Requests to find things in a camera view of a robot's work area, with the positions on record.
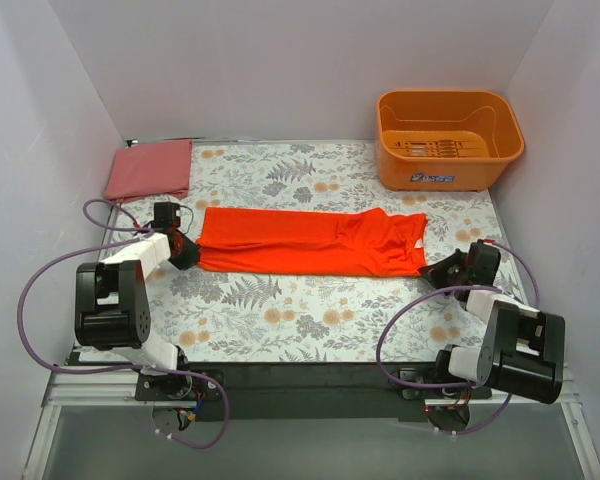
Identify folded pink t shirt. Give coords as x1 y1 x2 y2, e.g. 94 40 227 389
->
103 139 192 203

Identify orange plastic basket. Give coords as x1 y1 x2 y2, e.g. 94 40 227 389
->
375 90 525 192

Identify orange t shirt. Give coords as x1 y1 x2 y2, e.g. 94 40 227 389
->
197 207 428 278

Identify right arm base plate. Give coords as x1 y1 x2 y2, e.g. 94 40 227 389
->
395 368 492 401

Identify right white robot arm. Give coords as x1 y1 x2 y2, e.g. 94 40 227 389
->
419 239 565 404

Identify floral table mat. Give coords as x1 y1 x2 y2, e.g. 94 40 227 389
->
78 142 531 364

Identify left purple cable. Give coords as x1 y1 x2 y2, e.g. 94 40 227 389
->
17 198 230 450

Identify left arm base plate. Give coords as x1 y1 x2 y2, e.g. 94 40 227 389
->
134 373 221 402

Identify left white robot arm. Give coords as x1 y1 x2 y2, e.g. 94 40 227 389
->
74 201 200 400

